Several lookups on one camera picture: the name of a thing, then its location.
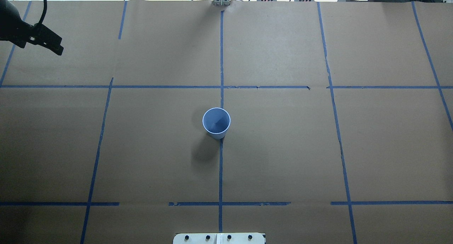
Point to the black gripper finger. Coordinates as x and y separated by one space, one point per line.
45 37

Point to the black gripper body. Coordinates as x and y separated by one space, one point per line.
10 27

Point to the blue ribbed paper cup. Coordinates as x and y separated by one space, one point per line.
216 122

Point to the blue tape strip lengthwise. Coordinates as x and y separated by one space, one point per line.
220 196

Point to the blue tape strip crosswise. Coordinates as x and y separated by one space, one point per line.
218 87

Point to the white plate with black knobs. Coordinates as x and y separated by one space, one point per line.
220 238

